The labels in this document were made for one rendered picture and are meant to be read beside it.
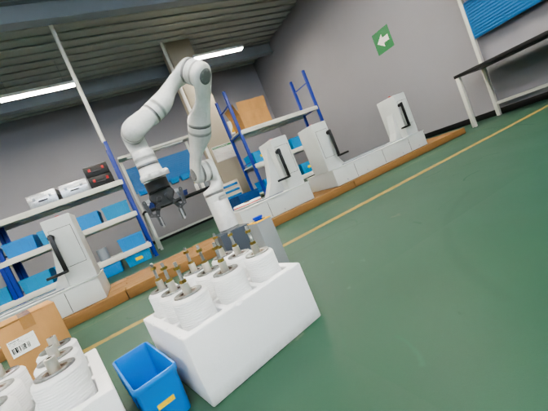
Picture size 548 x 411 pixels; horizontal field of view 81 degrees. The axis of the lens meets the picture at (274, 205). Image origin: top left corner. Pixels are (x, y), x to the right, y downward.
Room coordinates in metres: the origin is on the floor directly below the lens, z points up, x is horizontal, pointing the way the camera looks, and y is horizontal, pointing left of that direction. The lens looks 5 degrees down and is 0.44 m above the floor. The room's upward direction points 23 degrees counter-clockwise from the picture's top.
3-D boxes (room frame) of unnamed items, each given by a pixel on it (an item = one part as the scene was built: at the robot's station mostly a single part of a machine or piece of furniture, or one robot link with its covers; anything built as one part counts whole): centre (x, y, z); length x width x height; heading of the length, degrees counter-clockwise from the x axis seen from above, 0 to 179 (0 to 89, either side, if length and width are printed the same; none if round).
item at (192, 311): (0.83, 0.29, 0.16); 0.10 x 0.10 x 0.18
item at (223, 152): (7.37, 0.57, 1.38); 0.49 x 0.01 x 0.35; 114
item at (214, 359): (0.99, 0.27, 0.09); 0.39 x 0.39 x 0.18; 36
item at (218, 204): (1.44, 0.22, 0.39); 0.09 x 0.09 x 0.17; 24
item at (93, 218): (5.08, 2.76, 0.90); 0.50 x 0.38 x 0.21; 22
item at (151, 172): (1.07, 0.33, 0.61); 0.11 x 0.09 x 0.06; 23
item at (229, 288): (0.90, 0.20, 0.16); 0.10 x 0.10 x 0.18
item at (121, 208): (5.24, 2.36, 0.90); 0.50 x 0.38 x 0.21; 24
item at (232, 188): (6.73, 0.80, 0.35); 0.57 x 0.47 x 0.69; 24
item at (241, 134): (6.61, -0.66, 1.10); 1.89 x 0.64 x 2.20; 114
